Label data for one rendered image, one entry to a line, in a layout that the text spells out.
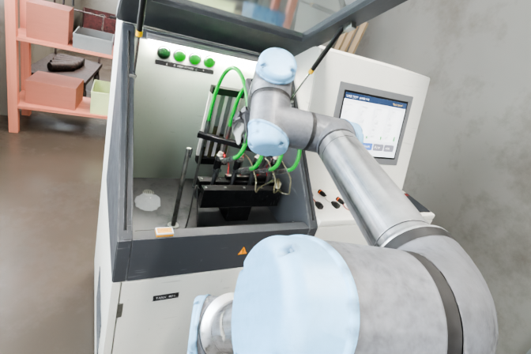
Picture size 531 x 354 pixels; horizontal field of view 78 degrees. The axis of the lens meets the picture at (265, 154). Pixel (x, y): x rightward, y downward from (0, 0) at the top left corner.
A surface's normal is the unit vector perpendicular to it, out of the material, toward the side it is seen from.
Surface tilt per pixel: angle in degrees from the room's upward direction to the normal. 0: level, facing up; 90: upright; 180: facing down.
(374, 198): 51
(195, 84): 90
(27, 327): 0
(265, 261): 84
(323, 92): 76
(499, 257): 90
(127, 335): 90
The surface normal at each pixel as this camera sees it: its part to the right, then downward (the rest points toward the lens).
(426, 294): 0.31, -0.68
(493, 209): -0.92, -0.11
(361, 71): 0.46, 0.24
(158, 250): 0.41, 0.47
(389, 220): -0.56, -0.68
